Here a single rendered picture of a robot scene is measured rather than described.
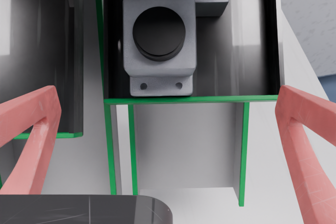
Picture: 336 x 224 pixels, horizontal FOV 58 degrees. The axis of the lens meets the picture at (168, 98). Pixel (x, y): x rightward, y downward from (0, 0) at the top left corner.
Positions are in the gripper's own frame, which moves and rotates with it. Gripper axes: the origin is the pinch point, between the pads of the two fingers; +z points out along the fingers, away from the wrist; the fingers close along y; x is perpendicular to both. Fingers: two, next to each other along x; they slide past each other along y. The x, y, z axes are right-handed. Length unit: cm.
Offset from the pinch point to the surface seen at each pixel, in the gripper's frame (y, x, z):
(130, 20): 2.2, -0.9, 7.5
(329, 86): -87, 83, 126
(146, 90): 1.5, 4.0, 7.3
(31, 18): 10.4, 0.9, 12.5
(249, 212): -13.6, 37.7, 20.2
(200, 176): -4.3, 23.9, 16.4
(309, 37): -54, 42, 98
